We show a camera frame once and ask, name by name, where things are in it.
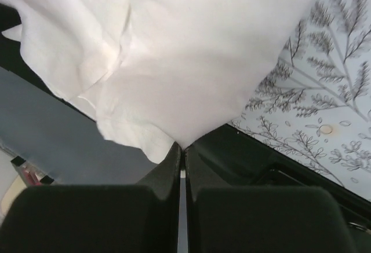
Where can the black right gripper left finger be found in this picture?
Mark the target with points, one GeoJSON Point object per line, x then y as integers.
{"type": "Point", "coordinates": [142, 217]}

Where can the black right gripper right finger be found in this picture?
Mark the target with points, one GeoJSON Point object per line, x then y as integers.
{"type": "Point", "coordinates": [265, 218]}

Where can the white t-shirt with black print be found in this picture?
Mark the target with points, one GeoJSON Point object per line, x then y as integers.
{"type": "Point", "coordinates": [154, 72]}

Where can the floral patterned table mat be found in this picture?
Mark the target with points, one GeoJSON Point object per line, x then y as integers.
{"type": "Point", "coordinates": [314, 107]}

